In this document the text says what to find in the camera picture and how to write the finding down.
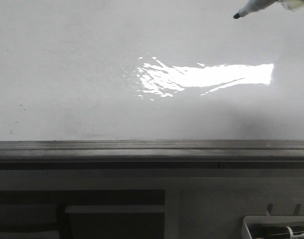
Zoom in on black capped marker in tray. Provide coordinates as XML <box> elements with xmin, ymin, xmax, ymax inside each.
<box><xmin>250</xmin><ymin>225</ymin><xmax>304</xmax><ymax>239</ymax></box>

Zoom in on white taped whiteboard marker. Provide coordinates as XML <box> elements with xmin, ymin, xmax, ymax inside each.
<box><xmin>233</xmin><ymin>0</ymin><xmax>304</xmax><ymax>19</ymax></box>

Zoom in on white plastic marker tray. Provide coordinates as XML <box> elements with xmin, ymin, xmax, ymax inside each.
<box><xmin>241</xmin><ymin>216</ymin><xmax>304</xmax><ymax>239</ymax></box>

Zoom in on white whiteboard with metal frame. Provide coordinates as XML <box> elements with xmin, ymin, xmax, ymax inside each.
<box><xmin>0</xmin><ymin>0</ymin><xmax>304</xmax><ymax>165</ymax></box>

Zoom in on dark framed panel below board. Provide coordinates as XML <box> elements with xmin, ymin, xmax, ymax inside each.
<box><xmin>0</xmin><ymin>190</ymin><xmax>165</xmax><ymax>239</ymax></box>

